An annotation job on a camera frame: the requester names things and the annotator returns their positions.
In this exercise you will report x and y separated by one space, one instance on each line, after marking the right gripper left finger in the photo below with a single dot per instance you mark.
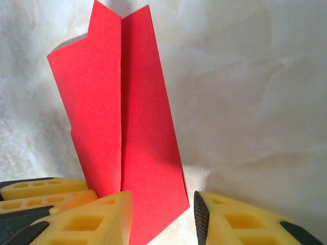
115 217

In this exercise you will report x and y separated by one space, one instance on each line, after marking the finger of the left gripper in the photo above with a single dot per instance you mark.
74 185
76 199

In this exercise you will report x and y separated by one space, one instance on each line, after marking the red square paper sheet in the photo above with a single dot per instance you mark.
143 114

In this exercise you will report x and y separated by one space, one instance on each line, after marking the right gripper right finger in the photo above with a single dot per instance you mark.
214 229

